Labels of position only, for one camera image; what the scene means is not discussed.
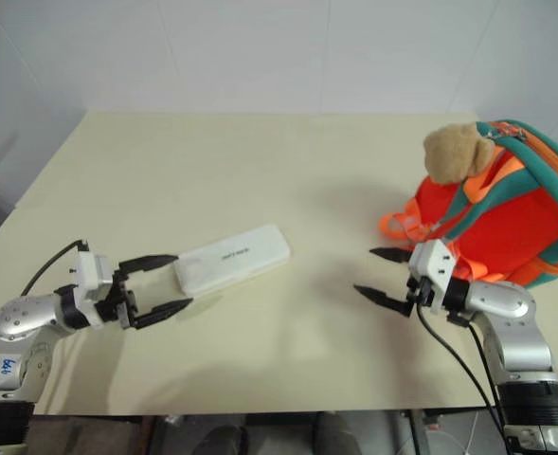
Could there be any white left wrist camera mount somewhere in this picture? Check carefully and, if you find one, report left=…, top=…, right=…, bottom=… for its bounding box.
left=69, top=252, right=115, bottom=328

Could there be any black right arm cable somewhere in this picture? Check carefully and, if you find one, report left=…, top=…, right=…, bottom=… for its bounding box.
left=413, top=302, right=510, bottom=428

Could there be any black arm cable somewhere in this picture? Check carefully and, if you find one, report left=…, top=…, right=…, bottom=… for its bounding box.
left=19, top=240, right=91, bottom=299
left=413, top=302, right=510, bottom=428

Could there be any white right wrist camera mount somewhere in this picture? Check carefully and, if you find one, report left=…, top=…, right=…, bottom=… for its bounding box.
left=409, top=239, right=457, bottom=315

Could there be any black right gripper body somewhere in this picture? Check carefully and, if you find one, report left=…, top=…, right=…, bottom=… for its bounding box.
left=405, top=264, right=435, bottom=307

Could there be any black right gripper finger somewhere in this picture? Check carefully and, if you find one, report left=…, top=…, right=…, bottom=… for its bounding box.
left=369, top=246, right=413, bottom=264
left=352, top=283, right=413, bottom=318

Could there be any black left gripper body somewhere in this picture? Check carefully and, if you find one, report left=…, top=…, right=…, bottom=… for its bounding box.
left=94, top=267, right=139, bottom=331

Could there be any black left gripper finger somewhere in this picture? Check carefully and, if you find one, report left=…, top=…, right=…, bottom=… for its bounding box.
left=133, top=298, right=194, bottom=330
left=118, top=254, right=179, bottom=277

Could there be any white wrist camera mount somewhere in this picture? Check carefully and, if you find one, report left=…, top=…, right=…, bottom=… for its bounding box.
left=409, top=239, right=457, bottom=315
left=69, top=252, right=115, bottom=328

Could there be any white rectangular box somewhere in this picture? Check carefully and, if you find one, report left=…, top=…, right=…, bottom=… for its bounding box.
left=172, top=224, right=292, bottom=296

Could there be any tan plush bear toy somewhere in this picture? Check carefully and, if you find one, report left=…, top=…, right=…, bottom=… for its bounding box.
left=423, top=122, right=496, bottom=185

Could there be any orange and teal backpack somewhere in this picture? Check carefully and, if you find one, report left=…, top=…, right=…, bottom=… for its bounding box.
left=377, top=119, right=558, bottom=291

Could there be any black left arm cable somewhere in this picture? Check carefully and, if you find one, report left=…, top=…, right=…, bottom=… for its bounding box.
left=19, top=240, right=91, bottom=299

